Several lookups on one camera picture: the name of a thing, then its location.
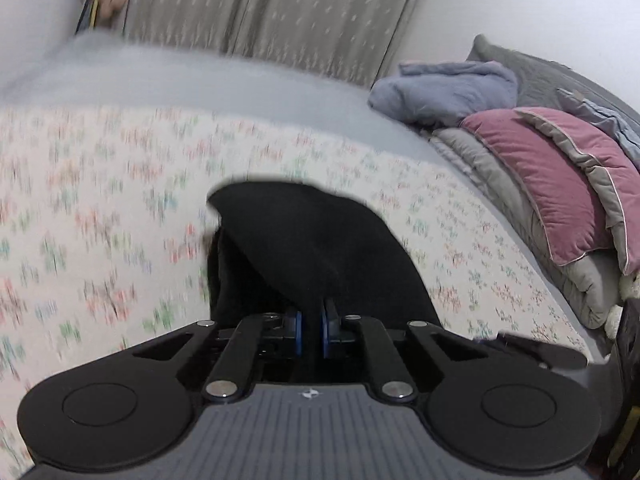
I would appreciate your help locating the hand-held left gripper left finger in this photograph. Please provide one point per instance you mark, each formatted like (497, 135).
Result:
(298, 332)

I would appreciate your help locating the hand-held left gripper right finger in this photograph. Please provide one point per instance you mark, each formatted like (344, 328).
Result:
(324, 332)

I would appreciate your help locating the black pants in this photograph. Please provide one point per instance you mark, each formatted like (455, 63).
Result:
(310, 240)

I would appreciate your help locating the large pink pillow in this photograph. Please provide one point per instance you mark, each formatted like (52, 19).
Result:
(540, 180)

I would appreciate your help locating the pink and grey pillow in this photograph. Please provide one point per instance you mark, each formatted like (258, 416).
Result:
(610, 170)

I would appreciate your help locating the grey quilt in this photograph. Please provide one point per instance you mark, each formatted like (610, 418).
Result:
(480, 160)

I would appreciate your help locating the light blue cloth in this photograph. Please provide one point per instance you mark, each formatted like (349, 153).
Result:
(600, 115)

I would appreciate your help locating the floral bed sheet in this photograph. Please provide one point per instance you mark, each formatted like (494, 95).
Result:
(100, 185)

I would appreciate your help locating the blue grey blanket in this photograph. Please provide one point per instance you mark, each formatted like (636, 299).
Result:
(450, 90)

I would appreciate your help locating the grey bed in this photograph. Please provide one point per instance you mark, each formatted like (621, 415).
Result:
(200, 75)

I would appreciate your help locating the grey star curtain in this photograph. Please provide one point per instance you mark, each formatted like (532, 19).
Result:
(280, 10)

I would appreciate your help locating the yellow stick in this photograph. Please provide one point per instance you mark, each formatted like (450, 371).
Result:
(92, 12)

